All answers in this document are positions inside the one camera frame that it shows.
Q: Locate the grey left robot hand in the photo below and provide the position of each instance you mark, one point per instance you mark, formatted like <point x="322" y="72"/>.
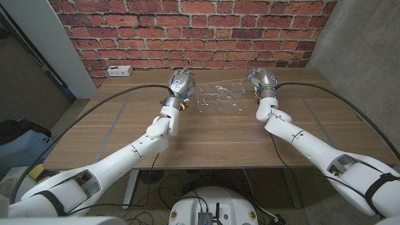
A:
<point x="178" y="82"/>

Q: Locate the grey perforated panel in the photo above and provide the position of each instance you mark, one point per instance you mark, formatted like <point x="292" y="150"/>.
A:
<point x="25" y="84"/>

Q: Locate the grey table leg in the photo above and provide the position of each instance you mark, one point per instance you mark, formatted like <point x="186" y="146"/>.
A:
<point x="292" y="187"/>

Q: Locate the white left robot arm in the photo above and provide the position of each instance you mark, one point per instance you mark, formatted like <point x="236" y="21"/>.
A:
<point x="125" y="159"/>

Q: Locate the black bag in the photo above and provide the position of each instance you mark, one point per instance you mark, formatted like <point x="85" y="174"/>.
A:
<point x="18" y="128"/>

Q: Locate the white robot torso base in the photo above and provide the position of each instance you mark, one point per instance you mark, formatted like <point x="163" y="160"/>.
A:
<point x="215" y="200"/>

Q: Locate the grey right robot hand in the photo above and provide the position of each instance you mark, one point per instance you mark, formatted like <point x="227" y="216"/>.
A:
<point x="267" y="78"/>

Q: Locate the clear plastic wrap sheet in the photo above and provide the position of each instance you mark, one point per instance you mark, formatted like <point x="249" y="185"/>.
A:
<point x="218" y="98"/>

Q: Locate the blue-grey storage bin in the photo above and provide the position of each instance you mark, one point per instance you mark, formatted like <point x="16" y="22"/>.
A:
<point x="22" y="153"/>

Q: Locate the white power outlet box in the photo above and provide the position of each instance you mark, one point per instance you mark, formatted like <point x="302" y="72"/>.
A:
<point x="120" y="71"/>

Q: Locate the red brick print backdrop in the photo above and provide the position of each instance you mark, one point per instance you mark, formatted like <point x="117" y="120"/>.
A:
<point x="193" y="31"/>

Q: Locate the yellow and black device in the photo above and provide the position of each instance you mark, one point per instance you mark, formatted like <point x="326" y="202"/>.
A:
<point x="36" y="172"/>

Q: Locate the white table leg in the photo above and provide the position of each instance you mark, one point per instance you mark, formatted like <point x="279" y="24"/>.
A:
<point x="129" y="187"/>

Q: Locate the small grey electronics box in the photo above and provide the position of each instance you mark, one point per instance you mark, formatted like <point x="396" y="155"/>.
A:
<point x="205" y="218"/>

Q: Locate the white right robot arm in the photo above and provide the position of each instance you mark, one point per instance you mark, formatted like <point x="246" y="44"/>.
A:
<point x="312" y="147"/>

